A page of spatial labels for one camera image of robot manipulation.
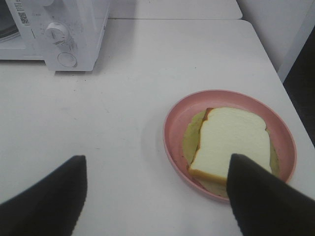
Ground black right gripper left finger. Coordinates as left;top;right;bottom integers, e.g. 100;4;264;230
0;155;88;236

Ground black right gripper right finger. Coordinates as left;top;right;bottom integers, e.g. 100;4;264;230
226;154;315;236

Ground white bread sandwich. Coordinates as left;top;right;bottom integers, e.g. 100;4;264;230
182;107;280;198

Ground pink round plate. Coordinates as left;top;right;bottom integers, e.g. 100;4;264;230
163;90;297;203

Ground round door release button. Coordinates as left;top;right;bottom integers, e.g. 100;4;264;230
57;53;77;67

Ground white timer knob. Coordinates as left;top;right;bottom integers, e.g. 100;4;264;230
45;22;69;44

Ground white microwave oven body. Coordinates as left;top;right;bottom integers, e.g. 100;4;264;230
0;0;111;71

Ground warning label sticker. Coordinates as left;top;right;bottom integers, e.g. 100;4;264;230
14;0;30;26

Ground upper white power knob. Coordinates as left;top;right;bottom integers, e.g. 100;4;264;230
39;0;54;6

